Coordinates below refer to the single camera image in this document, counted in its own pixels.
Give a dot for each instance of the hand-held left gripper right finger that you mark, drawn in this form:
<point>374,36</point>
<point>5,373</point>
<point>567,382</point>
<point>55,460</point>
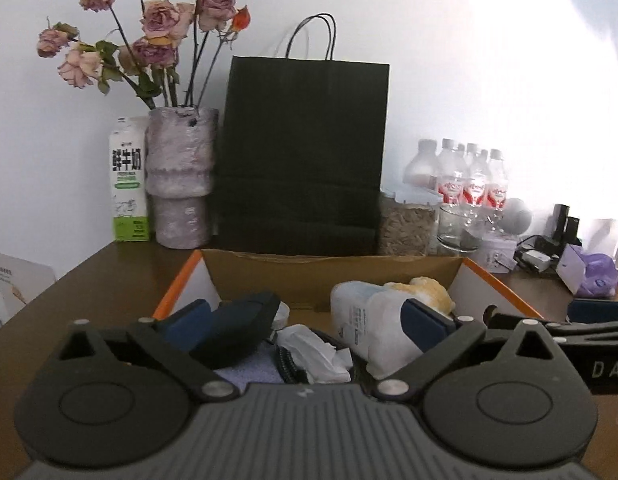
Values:
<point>426,327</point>

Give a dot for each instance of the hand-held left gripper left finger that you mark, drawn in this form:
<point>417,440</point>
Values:
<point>189,325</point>

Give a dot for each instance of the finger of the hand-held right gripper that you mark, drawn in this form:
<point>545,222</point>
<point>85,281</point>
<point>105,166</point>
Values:
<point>589,331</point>
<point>599,310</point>

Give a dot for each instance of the black zip pouch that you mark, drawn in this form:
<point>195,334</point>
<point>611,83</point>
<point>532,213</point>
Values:
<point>239,330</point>

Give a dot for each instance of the translucent cotton swab container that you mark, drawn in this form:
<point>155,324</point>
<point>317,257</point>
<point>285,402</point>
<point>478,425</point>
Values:
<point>369,320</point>

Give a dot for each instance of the purple cloth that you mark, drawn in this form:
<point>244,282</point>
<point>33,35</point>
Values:
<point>249,372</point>

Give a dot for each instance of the red cardboard box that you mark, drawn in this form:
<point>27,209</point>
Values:
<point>249,270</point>

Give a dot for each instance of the white tissue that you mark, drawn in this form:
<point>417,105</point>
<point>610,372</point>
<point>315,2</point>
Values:
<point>314,350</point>

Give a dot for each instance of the brown wooden desktop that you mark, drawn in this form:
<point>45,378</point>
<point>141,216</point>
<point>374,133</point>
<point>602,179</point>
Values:
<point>114,280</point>

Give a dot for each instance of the purple tissue pack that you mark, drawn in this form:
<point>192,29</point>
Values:
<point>596,275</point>

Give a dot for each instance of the white yellow plush toy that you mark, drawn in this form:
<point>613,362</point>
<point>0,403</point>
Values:
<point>429,292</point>

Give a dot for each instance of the small black bottle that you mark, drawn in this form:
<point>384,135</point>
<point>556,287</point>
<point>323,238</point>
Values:
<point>573,235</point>
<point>560,225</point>

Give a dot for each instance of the clear drinking glass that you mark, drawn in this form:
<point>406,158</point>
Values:
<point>459,235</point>

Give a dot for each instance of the clear container of seeds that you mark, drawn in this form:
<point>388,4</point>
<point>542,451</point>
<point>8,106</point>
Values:
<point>406,230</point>

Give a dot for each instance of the white printed tin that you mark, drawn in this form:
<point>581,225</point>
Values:
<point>499,257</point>

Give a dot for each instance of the group of clear water bottles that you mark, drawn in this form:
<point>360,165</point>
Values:
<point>454,185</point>

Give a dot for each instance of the white green milk carton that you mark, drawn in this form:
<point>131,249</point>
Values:
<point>129,185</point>

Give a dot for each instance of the mottled purple vase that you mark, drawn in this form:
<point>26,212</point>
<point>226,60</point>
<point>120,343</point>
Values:
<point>181,160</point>

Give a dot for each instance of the white printed leaflet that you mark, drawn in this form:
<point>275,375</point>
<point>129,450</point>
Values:
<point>19,285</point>

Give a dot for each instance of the black paper bag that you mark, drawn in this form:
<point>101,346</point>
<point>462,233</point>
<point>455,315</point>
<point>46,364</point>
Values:
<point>299,160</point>

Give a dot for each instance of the dried rose bouquet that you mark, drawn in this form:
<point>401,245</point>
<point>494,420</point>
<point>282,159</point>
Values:
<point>161,17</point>

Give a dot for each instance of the white round camera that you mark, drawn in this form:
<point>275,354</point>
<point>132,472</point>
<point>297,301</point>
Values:
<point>518,215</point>

